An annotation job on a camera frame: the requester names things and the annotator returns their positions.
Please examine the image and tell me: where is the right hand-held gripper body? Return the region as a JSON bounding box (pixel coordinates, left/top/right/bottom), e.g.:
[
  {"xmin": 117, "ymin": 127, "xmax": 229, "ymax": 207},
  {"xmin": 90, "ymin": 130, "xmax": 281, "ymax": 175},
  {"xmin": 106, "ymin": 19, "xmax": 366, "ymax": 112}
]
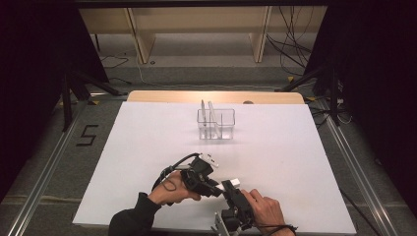
[{"xmin": 210, "ymin": 191, "xmax": 256, "ymax": 236}]

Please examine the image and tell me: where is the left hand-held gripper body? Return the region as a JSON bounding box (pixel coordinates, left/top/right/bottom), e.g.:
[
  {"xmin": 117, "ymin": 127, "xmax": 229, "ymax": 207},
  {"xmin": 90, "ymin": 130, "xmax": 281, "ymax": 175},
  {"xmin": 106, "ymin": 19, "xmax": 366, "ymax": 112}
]
[{"xmin": 181, "ymin": 152, "xmax": 220, "ymax": 198}]

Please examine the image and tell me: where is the clear plastic desk organizer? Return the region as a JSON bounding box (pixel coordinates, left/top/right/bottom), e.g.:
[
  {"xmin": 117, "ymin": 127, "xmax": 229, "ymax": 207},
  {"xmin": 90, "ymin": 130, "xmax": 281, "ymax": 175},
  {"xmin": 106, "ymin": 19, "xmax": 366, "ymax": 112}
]
[{"xmin": 196, "ymin": 108, "xmax": 237, "ymax": 142}]

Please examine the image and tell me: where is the white pen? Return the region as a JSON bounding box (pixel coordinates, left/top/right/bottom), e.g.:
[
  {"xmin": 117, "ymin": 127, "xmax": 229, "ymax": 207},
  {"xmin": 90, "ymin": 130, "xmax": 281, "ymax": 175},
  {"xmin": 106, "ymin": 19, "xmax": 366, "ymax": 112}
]
[{"xmin": 208, "ymin": 100, "xmax": 222, "ymax": 139}]

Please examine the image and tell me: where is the silver pen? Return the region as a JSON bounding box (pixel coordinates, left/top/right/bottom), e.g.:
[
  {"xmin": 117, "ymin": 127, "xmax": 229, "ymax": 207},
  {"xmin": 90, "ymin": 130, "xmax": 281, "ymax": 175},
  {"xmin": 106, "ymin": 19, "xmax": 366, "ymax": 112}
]
[{"xmin": 200, "ymin": 98, "xmax": 209, "ymax": 139}]

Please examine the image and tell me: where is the person's right hand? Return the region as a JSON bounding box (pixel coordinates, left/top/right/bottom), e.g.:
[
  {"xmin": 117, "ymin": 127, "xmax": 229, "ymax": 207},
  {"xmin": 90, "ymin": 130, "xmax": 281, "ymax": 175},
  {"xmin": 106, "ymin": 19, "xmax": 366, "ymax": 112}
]
[{"xmin": 241, "ymin": 188, "xmax": 286, "ymax": 231}]

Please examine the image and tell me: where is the person's left hand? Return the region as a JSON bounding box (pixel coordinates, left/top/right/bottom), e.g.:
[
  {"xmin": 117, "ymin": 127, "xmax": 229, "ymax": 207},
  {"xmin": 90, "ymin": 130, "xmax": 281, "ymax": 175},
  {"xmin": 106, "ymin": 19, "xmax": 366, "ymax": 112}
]
[{"xmin": 149, "ymin": 169, "xmax": 202, "ymax": 207}]

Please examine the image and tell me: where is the white foam board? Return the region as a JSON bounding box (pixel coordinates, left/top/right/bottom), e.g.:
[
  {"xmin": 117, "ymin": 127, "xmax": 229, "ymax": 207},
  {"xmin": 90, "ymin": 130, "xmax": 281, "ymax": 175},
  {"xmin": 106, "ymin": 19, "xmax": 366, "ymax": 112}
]
[{"xmin": 72, "ymin": 100, "xmax": 358, "ymax": 235}]

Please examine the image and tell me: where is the black tripod stand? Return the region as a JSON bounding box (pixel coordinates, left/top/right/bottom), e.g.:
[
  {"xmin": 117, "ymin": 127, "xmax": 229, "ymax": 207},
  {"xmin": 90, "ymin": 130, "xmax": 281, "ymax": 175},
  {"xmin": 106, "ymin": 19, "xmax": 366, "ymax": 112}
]
[
  {"xmin": 60, "ymin": 69, "xmax": 125, "ymax": 133},
  {"xmin": 274, "ymin": 64, "xmax": 342, "ymax": 128}
]

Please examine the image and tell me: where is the light wooden shelf unit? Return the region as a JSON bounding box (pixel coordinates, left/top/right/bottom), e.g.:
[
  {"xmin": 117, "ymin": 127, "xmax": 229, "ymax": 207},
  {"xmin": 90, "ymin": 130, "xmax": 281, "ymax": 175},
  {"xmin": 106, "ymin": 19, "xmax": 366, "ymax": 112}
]
[{"xmin": 78, "ymin": 6, "xmax": 328, "ymax": 65}]

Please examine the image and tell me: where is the black curtain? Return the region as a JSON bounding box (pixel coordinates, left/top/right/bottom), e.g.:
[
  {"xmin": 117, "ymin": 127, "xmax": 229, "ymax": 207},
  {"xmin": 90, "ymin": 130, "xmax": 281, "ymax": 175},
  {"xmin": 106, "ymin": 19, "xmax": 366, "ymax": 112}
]
[
  {"xmin": 304, "ymin": 0, "xmax": 417, "ymax": 210},
  {"xmin": 0, "ymin": 0, "xmax": 110, "ymax": 202}
]

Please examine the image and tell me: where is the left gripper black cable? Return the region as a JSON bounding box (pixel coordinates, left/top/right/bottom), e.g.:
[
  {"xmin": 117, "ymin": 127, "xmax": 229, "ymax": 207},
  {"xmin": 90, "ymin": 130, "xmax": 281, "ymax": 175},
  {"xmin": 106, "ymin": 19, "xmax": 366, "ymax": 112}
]
[{"xmin": 150, "ymin": 151, "xmax": 202, "ymax": 193}]

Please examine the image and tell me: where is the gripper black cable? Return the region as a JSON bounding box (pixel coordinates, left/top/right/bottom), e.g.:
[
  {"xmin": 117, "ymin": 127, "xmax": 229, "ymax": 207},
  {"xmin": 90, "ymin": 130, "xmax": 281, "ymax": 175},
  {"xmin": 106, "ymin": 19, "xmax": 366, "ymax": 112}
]
[
  {"xmin": 150, "ymin": 151, "xmax": 202, "ymax": 193},
  {"xmin": 255, "ymin": 223, "xmax": 299, "ymax": 236}
]

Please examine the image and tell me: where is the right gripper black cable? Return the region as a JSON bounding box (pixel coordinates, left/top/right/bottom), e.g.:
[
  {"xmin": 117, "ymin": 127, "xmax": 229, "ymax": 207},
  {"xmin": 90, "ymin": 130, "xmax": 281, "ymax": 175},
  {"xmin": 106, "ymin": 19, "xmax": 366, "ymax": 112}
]
[{"xmin": 255, "ymin": 223, "xmax": 299, "ymax": 236}]

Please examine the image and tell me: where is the short aluminium rail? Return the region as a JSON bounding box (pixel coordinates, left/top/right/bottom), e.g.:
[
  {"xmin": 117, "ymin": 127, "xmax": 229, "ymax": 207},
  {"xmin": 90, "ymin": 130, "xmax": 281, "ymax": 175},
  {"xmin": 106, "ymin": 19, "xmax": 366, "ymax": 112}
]
[{"xmin": 89, "ymin": 91, "xmax": 129, "ymax": 99}]

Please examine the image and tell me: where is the long aluminium floor rail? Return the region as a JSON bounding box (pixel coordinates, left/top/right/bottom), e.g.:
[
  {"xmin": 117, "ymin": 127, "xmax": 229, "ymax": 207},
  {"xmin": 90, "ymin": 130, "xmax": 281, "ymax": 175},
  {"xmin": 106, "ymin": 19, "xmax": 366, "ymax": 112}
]
[
  {"xmin": 316, "ymin": 97, "xmax": 401, "ymax": 236},
  {"xmin": 5, "ymin": 97, "xmax": 91, "ymax": 236}
]

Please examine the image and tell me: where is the thin black floor cable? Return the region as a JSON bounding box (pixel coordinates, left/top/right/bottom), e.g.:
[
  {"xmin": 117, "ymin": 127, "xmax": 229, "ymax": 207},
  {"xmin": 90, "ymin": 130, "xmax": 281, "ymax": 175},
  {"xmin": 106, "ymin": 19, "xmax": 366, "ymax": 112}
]
[{"xmin": 98, "ymin": 54, "xmax": 131, "ymax": 70}]

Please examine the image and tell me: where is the bundle of black cables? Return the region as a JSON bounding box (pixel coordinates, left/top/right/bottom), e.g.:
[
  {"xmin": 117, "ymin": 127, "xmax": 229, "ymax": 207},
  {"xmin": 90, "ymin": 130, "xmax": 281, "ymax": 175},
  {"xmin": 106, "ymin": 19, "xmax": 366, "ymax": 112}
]
[{"xmin": 266, "ymin": 5, "xmax": 317, "ymax": 79}]

